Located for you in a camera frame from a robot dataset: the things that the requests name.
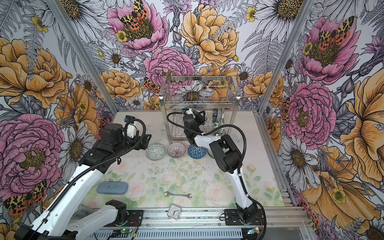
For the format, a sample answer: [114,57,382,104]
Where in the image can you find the green leaf pattern bowl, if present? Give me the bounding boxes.
[214,120,226,136]

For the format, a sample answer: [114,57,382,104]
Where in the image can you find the dark grey patterned bowl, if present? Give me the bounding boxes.
[212,109,224,123]

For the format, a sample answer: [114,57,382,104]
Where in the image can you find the mint green striped bowl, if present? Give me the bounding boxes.
[207,149,215,159]

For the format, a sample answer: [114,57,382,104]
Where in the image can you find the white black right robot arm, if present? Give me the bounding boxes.
[182,109,258,224]

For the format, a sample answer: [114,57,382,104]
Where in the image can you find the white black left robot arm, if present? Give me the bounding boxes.
[14,119,152,240]

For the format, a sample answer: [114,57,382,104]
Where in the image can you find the steel two-tier dish rack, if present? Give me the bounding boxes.
[159,76,241,144]

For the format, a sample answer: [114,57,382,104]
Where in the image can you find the blue geometric pattern bowl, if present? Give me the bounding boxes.
[188,145,207,159]

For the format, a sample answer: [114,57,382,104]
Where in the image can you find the pink striped bowl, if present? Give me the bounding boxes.
[167,142,186,159]

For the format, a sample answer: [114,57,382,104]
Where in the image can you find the pale green patterned bowl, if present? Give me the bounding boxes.
[146,144,166,162]

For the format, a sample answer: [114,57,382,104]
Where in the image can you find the steel open-end wrench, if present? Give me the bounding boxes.
[164,191,193,199]

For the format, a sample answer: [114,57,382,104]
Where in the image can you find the small white square clock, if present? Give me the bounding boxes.
[167,204,182,221]

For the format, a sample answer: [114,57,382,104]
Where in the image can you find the left green circuit board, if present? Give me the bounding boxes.
[114,229,134,239]

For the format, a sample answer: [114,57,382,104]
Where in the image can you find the green circuit board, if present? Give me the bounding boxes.
[114,229,134,239]
[247,227,260,235]

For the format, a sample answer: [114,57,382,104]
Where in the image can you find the right green circuit board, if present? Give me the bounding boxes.
[247,227,260,235]

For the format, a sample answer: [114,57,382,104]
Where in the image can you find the left black corrugated cable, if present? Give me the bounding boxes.
[28,118,147,233]

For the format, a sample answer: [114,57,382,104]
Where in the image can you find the black corrugated cable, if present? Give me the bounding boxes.
[28,118,147,233]
[166,111,268,240]

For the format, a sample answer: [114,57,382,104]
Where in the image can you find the right black corrugated cable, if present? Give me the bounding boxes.
[166,111,268,240]

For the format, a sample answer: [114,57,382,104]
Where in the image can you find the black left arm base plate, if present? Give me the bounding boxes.
[122,210,144,227]

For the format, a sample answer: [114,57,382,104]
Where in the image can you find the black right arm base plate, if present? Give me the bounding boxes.
[224,209,265,226]

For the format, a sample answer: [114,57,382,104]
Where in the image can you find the white slotted cable duct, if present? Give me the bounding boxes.
[87,228,243,240]

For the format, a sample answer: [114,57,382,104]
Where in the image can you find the aluminium front rail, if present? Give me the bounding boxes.
[89,206,310,229]

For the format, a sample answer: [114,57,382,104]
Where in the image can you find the right aluminium corner post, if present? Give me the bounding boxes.
[258,1,314,115]

